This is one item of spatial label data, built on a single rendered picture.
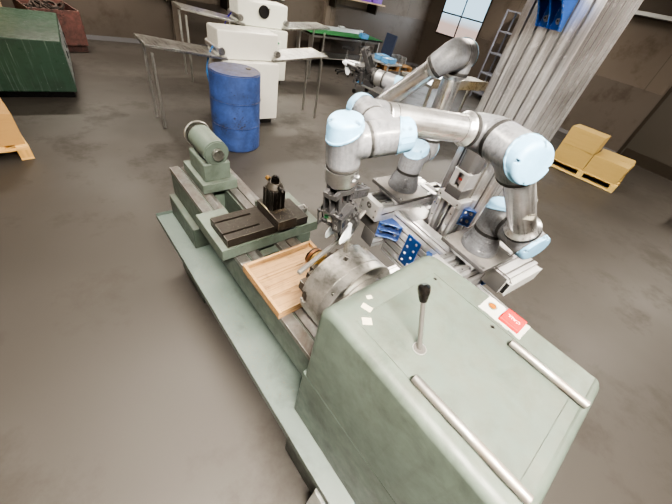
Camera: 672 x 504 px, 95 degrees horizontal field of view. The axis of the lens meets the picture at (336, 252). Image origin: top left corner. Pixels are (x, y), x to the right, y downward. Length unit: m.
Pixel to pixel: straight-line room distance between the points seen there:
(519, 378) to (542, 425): 0.11
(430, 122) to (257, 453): 1.73
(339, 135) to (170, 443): 1.77
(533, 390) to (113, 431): 1.89
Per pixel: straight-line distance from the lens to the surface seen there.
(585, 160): 7.16
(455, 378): 0.84
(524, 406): 0.90
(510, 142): 0.93
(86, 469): 2.11
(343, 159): 0.66
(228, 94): 4.07
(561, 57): 1.45
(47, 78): 5.84
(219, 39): 4.85
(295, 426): 1.44
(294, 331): 1.24
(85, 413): 2.22
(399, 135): 0.69
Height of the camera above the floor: 1.90
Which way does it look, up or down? 41 degrees down
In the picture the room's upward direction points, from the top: 14 degrees clockwise
